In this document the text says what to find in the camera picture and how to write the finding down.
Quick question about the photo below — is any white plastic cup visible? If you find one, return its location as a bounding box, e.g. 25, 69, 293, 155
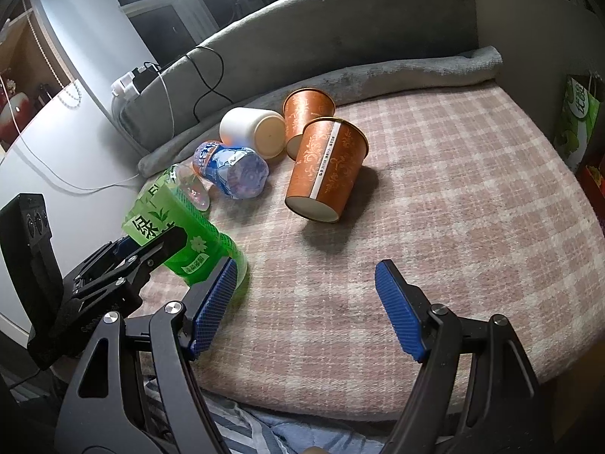
219, 107, 287, 160

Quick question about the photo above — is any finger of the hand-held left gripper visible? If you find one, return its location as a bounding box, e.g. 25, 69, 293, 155
61, 234, 143, 289
76, 225, 188, 304

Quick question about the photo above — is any beige bed frame board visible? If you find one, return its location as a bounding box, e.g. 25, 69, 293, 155
469, 0, 605, 162

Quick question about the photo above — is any orange patterned paper cup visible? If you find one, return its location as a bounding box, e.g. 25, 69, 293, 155
282, 87, 337, 160
284, 117, 369, 224

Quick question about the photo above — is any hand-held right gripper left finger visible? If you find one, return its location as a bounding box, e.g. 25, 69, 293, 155
54, 258, 239, 454

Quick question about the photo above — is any pink plaid blanket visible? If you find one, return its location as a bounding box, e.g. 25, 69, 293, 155
137, 82, 602, 424

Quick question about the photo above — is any blue printed plastic cup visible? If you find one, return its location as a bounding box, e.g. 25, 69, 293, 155
191, 139, 270, 199

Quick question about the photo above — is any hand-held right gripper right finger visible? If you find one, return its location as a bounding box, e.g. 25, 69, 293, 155
375, 259, 556, 454

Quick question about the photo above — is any grey padded headboard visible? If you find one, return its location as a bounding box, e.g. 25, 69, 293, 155
113, 0, 476, 154

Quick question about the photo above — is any grey fleece blanket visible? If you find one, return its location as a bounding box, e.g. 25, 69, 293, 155
138, 46, 503, 177

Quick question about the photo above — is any black cable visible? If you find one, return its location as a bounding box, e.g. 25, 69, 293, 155
183, 46, 236, 126

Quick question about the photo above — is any blue striped clothing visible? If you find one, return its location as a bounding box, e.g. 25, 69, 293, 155
137, 373, 389, 454

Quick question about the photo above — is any green printed plastic cup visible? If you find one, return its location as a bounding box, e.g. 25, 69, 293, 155
123, 163, 250, 290

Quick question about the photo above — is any white bead cord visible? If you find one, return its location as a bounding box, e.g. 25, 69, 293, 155
23, 5, 85, 110

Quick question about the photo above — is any black charger plug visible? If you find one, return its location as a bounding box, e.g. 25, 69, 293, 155
131, 62, 162, 94

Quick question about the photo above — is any red box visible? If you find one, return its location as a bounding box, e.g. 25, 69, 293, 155
577, 165, 605, 230

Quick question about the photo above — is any white power strip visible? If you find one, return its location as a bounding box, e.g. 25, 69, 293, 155
110, 71, 143, 101

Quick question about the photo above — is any white cable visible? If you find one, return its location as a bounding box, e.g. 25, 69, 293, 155
0, 70, 177, 196

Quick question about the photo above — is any green box at right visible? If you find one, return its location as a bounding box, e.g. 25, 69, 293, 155
552, 74, 602, 174

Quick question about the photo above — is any red round ornament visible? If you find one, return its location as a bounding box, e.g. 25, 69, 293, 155
0, 89, 35, 146

